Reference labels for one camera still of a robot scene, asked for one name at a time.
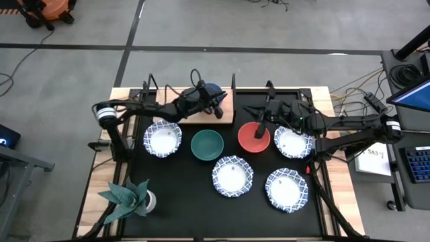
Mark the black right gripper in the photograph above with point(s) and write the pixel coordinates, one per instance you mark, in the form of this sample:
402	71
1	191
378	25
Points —
277	109

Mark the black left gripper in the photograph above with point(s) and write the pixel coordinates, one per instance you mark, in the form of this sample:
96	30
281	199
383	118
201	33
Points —
195	102

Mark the blue plastic bowl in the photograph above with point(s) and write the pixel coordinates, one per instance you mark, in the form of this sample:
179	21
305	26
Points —
212	88

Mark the blue patterned paper bowl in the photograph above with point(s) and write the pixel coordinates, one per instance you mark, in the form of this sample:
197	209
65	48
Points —
163	141
285	191
231	178
292	142

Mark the teal plastic bowl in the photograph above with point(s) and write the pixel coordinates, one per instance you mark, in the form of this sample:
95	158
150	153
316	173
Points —
207	146

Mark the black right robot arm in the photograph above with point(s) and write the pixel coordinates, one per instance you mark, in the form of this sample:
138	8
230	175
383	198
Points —
352	121

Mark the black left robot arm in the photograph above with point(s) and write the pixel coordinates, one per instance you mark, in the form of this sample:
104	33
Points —
148	108

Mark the red plastic bowl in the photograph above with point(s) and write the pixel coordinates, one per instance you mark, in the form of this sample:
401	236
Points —
248	141

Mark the red emergency button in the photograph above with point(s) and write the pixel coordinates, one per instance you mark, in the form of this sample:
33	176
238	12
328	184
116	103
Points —
308	169

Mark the black power strip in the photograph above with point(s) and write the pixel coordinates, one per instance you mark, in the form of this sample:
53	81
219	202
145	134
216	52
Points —
374	102

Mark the black table mat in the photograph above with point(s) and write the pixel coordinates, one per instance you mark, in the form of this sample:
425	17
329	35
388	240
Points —
188	208

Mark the white paper sign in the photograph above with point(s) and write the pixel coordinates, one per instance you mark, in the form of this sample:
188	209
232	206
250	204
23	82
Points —
373	161

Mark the white plant pot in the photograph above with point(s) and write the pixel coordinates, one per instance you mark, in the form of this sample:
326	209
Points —
152	201

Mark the green artificial plant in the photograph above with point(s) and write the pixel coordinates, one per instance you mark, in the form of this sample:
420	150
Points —
127	201

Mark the monitor with blue screen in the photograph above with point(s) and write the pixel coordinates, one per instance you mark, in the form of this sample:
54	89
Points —
415	97

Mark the black caster wheel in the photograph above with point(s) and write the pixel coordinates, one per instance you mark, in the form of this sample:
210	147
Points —
391	205

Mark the black pole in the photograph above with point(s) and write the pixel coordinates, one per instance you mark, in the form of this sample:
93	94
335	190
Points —
413	43

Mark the black keyboard blue keys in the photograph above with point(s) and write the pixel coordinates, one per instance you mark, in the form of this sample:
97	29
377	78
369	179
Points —
420	164

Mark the grey equipment cart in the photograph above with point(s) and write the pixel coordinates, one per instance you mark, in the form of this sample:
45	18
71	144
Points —
416	198

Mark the orange shop vacuum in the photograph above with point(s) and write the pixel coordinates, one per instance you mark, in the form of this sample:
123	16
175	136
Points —
53	8

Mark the grey metal desk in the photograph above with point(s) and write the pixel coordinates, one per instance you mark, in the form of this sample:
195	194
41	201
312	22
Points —
33	163

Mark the black device blue light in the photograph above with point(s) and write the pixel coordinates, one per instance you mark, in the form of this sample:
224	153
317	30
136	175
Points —
10	138

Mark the wooden shelf black frame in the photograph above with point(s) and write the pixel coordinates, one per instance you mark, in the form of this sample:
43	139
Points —
229	114

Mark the black aluminium rig frame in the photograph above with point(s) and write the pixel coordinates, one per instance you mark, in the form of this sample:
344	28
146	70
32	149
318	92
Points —
331	208

